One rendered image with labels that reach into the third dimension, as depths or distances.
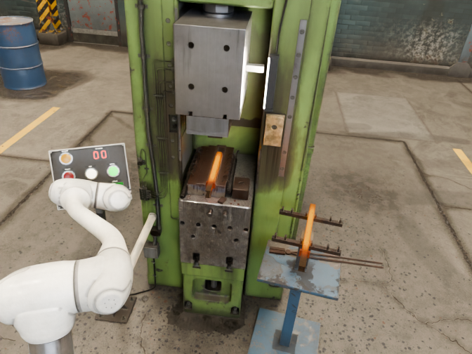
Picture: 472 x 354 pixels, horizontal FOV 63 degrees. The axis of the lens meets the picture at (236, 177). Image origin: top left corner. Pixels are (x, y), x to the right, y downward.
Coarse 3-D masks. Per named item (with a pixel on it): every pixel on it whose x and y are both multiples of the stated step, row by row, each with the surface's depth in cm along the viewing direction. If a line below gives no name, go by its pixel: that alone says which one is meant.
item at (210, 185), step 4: (220, 152) 222; (216, 156) 218; (220, 156) 218; (216, 160) 214; (220, 160) 217; (216, 164) 210; (212, 168) 207; (216, 168) 207; (212, 172) 204; (216, 172) 205; (212, 176) 200; (212, 180) 197; (208, 184) 192; (212, 184) 192; (208, 188) 189; (212, 188) 196; (208, 192) 188; (208, 196) 189
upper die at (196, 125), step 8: (192, 120) 178; (200, 120) 178; (208, 120) 177; (216, 120) 177; (224, 120) 176; (192, 128) 180; (200, 128) 180; (208, 128) 179; (216, 128) 179; (224, 128) 179; (216, 136) 181; (224, 136) 181
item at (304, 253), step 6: (312, 204) 196; (312, 210) 192; (312, 216) 188; (312, 222) 184; (306, 228) 180; (306, 234) 177; (306, 240) 173; (306, 246) 170; (300, 252) 167; (306, 252) 166; (300, 258) 163; (306, 258) 163; (300, 264) 160; (300, 270) 160
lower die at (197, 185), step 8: (208, 152) 225; (224, 152) 224; (232, 152) 226; (200, 160) 219; (208, 160) 217; (224, 160) 218; (200, 168) 212; (208, 168) 210; (224, 168) 211; (200, 176) 203; (208, 176) 201; (216, 176) 202; (224, 176) 204; (192, 184) 198; (200, 184) 197; (216, 184) 197; (224, 184) 198; (192, 192) 201; (200, 192) 200; (216, 192) 199; (224, 192) 199
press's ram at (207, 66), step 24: (192, 24) 157; (216, 24) 159; (240, 24) 162; (192, 48) 160; (216, 48) 159; (240, 48) 158; (192, 72) 166; (216, 72) 165; (240, 72) 164; (192, 96) 172; (216, 96) 171; (240, 96) 169
